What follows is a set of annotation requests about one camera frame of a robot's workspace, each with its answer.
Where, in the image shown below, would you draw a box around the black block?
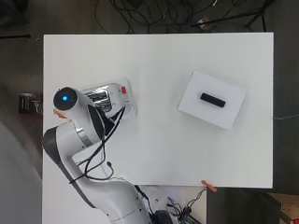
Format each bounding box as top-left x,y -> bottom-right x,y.
199,91 -> 227,108

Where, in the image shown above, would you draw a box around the white flat box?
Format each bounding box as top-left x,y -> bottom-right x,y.
177,69 -> 247,131

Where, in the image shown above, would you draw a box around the orange clip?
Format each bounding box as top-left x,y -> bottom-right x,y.
200,179 -> 218,193

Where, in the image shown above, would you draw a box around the dark printed book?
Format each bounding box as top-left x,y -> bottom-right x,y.
18,92 -> 44,115

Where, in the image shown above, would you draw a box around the black tripod legs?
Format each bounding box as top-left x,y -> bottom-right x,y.
190,0 -> 277,33

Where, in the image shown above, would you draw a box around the wooden crate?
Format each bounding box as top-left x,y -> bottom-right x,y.
266,192 -> 299,224

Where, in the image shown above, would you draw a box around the black floor cable bundle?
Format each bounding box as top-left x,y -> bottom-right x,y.
93,0 -> 219,35

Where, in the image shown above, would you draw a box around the thin white floor cable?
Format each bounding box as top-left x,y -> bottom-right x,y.
273,114 -> 299,120

